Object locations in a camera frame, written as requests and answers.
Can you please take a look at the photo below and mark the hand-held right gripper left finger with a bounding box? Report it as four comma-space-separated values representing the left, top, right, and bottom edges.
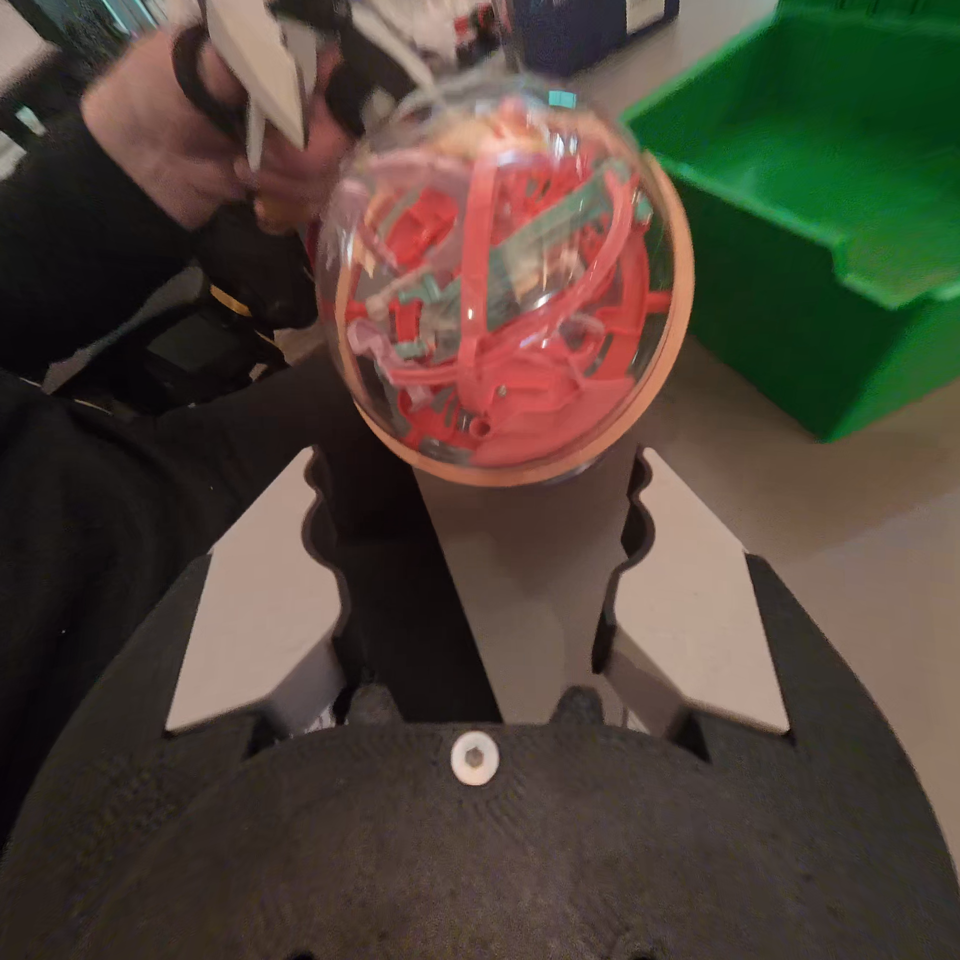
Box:
165, 447, 354, 735

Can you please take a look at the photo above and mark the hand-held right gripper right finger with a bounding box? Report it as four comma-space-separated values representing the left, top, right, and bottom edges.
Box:
591, 446, 791, 736

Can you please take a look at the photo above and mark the clear maze ball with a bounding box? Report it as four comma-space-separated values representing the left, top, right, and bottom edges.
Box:
315, 71, 695, 489

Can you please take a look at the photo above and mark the person's left forearm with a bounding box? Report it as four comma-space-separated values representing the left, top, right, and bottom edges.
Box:
0, 112, 219, 376

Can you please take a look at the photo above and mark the person's left hand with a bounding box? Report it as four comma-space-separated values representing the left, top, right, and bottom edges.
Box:
81, 26, 365, 235

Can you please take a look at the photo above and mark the black yellow-trimmed bag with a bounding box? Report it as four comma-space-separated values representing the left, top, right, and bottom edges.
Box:
150, 202, 324, 391

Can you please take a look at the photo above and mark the blue cardboard box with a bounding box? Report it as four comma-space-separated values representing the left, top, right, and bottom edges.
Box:
517, 0, 680, 76

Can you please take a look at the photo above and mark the green plastic bin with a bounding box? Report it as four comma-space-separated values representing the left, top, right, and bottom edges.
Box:
621, 0, 960, 444

